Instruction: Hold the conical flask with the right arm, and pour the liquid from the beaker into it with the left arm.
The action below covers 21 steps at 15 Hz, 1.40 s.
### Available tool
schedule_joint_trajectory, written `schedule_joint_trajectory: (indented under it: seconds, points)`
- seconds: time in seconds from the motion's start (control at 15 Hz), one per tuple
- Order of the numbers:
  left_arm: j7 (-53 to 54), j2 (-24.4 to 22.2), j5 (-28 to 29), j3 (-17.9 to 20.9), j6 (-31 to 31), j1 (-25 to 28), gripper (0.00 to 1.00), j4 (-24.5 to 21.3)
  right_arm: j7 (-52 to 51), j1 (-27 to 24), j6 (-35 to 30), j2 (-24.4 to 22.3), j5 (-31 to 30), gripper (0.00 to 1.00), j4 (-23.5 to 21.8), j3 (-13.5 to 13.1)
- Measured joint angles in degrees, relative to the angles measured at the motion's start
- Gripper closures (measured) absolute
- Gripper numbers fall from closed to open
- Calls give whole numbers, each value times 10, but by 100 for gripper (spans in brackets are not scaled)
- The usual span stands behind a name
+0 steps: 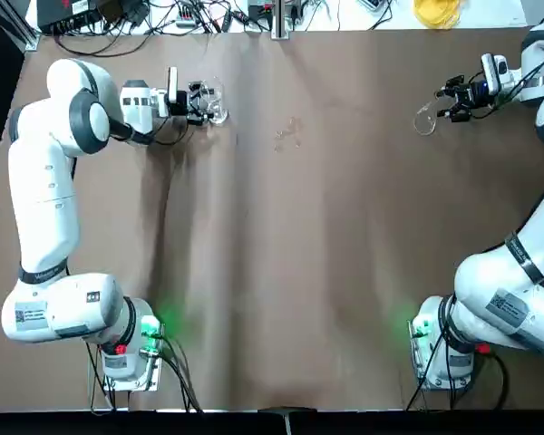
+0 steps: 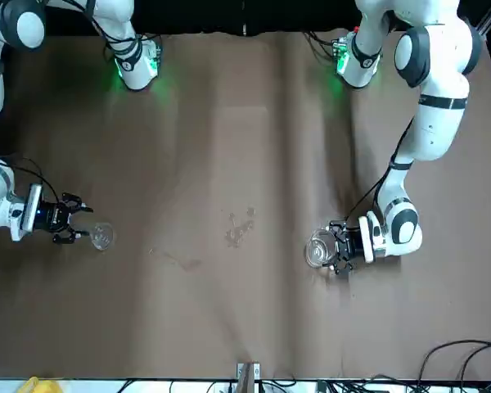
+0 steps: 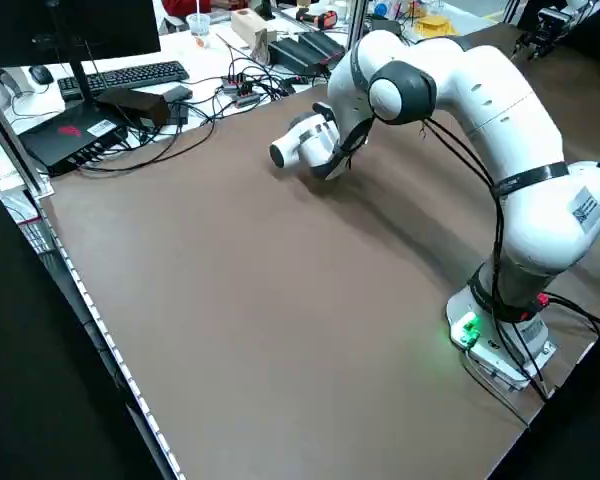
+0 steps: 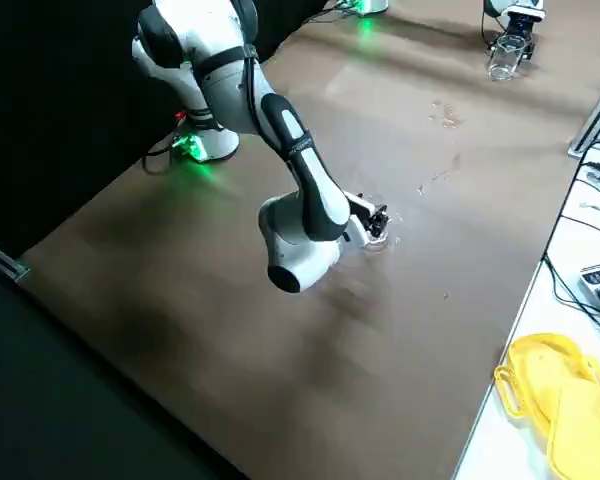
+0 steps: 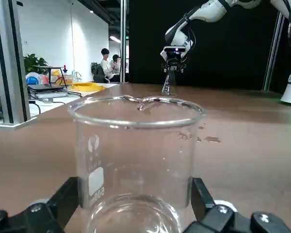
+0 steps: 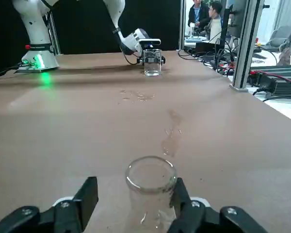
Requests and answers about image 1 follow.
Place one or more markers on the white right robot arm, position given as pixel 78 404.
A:
pixel 503 308

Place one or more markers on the grey USB hub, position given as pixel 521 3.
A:
pixel 186 17

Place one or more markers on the water spill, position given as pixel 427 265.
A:
pixel 292 124

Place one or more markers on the clear glass conical flask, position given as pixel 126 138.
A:
pixel 424 127

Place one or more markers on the yellow bag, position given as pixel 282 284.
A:
pixel 435 16

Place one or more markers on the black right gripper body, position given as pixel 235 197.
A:
pixel 475 95

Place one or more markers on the grey device with buttons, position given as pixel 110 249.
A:
pixel 374 3

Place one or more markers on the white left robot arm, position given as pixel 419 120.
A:
pixel 45 181

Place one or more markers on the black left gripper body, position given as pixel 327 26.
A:
pixel 181 104

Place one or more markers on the clear glass beaker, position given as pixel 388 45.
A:
pixel 217 113

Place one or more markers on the black box with red logo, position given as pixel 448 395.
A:
pixel 59 16

